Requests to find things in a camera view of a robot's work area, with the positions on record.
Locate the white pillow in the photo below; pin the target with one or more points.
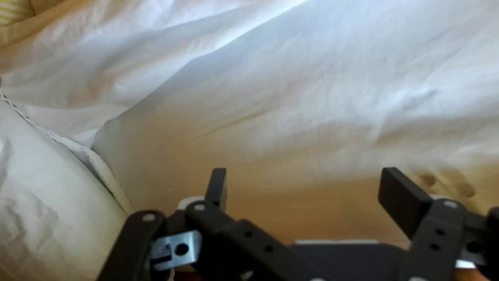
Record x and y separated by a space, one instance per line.
47 208

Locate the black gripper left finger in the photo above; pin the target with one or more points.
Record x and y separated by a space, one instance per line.
239 244

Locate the cream white duvet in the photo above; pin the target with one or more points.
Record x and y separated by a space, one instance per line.
270 88

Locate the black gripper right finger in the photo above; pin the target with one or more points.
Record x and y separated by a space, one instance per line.
415 208

